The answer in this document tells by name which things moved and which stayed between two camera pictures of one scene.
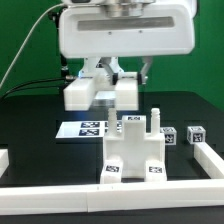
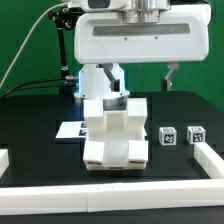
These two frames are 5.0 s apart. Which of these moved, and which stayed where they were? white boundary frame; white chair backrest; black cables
Moved: white chair backrest
Stayed: black cables; white boundary frame
